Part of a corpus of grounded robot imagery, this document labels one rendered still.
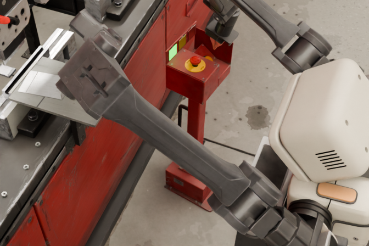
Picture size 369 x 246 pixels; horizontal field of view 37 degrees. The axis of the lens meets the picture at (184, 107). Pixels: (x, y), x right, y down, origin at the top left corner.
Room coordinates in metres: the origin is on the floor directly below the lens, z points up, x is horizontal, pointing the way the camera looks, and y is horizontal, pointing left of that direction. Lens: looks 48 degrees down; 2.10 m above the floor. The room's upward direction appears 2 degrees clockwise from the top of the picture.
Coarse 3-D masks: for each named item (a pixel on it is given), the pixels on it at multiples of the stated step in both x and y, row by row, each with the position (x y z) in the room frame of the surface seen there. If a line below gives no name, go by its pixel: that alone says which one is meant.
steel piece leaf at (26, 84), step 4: (32, 72) 1.10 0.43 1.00; (36, 72) 1.10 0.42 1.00; (28, 76) 1.08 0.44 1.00; (32, 76) 1.08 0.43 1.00; (24, 80) 1.07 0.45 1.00; (28, 80) 1.07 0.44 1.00; (32, 80) 1.07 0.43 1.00; (24, 84) 1.05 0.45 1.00; (28, 84) 1.05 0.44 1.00; (20, 88) 1.04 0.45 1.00; (24, 88) 1.04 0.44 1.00; (24, 92) 1.02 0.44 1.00
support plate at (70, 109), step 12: (48, 60) 1.15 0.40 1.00; (48, 72) 1.10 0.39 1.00; (12, 96) 1.01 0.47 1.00; (24, 96) 1.01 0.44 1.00; (36, 96) 1.01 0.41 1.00; (36, 108) 0.97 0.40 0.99; (48, 108) 0.97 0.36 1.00; (60, 108) 0.97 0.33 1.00; (72, 108) 0.97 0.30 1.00; (72, 120) 0.94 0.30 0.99; (84, 120) 0.93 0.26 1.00; (96, 120) 0.93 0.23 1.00
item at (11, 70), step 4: (0, 64) 1.13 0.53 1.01; (0, 68) 1.11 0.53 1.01; (4, 68) 1.11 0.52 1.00; (8, 68) 1.11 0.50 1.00; (12, 68) 1.11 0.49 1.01; (0, 72) 1.09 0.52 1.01; (4, 72) 1.09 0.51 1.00; (8, 72) 1.09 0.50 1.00; (12, 72) 1.10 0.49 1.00; (4, 76) 1.08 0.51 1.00; (8, 76) 1.08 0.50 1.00
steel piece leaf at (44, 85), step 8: (40, 72) 1.10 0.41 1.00; (40, 80) 1.07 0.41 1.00; (48, 80) 1.07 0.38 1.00; (56, 80) 1.07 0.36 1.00; (32, 88) 1.04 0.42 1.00; (40, 88) 1.04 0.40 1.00; (48, 88) 1.04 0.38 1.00; (56, 88) 1.04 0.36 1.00; (48, 96) 1.01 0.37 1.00; (56, 96) 1.01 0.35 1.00
